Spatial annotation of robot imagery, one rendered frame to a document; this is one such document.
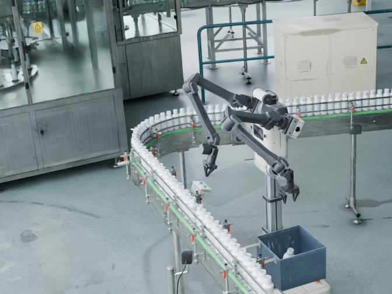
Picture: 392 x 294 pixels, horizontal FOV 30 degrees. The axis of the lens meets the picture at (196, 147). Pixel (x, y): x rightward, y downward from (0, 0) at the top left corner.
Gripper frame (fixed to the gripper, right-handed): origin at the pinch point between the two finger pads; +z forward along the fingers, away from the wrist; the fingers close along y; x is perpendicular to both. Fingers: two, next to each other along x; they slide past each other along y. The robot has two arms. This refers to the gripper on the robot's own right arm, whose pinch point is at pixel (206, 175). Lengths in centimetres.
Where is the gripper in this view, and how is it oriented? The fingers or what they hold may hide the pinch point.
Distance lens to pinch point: 480.3
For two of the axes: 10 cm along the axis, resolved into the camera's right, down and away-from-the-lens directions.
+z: -2.5, 9.4, 2.5
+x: 8.9, 1.2, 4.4
